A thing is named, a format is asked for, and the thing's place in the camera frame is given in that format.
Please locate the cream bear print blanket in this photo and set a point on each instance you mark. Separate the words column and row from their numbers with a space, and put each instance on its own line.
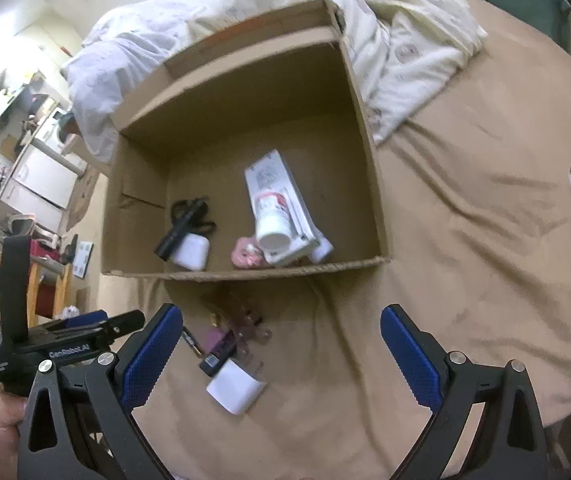
column 415, row 60

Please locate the long white box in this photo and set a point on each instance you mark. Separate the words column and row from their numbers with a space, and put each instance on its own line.
column 270, row 175

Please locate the person's left hand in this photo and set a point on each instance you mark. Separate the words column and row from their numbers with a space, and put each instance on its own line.
column 0, row 420

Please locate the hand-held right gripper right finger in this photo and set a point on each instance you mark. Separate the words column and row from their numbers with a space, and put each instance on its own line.
column 410, row 360

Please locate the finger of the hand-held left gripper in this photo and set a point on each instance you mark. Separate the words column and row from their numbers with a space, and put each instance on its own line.
column 125, row 321
column 85, row 319

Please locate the brown hair clip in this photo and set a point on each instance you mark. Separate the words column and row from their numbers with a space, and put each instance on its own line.
column 245, row 322

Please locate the cardboard box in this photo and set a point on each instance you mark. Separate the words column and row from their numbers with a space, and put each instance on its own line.
column 265, row 135

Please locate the white power adapter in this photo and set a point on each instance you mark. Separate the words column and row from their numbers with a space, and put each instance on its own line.
column 235, row 387

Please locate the black slippers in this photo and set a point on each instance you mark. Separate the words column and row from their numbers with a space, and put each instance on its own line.
column 67, row 249

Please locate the black flashlight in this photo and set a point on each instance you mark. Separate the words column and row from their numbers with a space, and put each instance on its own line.
column 173, row 237

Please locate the white bathroom scale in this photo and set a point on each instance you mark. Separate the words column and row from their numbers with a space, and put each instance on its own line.
column 82, row 257

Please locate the purple and black gadget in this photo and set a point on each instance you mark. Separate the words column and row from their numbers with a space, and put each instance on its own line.
column 218, row 350

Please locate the brown floor rug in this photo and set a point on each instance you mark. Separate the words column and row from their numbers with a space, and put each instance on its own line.
column 82, row 195

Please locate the red box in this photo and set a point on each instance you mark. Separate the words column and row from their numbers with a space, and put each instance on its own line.
column 47, row 300

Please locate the small white oval case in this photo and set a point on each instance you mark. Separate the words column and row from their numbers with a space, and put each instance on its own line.
column 191, row 252

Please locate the pink hair accessory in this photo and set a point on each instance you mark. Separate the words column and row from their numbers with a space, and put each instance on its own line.
column 245, row 255

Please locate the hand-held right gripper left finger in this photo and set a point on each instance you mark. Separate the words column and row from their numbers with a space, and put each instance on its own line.
column 150, row 360

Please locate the white cabinet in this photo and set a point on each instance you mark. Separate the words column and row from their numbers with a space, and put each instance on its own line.
column 40, row 175

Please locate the white pill bottle red label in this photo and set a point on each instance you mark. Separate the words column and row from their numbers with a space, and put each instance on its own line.
column 273, row 225

